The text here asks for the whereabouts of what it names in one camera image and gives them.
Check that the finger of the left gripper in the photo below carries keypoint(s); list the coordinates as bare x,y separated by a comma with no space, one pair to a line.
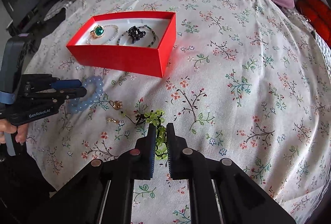
65,84
62,94

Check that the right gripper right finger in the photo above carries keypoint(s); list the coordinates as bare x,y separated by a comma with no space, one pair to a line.
220,191

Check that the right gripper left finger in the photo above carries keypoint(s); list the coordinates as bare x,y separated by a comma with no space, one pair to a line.
102,192

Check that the gold ring green stone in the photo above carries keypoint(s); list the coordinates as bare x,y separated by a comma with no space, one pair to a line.
97,32

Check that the gold flower earrings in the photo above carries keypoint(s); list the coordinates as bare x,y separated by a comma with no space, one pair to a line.
112,120

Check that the person left hand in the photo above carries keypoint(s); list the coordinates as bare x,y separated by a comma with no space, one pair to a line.
7,127

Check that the dark grey chair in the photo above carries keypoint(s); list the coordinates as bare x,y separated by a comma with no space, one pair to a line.
27,15

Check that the red cardboard box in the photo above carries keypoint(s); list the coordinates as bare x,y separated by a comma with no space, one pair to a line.
137,58

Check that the floral bed sheet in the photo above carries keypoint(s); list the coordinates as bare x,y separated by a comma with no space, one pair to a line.
246,80

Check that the red knotted cushion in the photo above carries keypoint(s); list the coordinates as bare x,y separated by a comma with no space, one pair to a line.
318,15

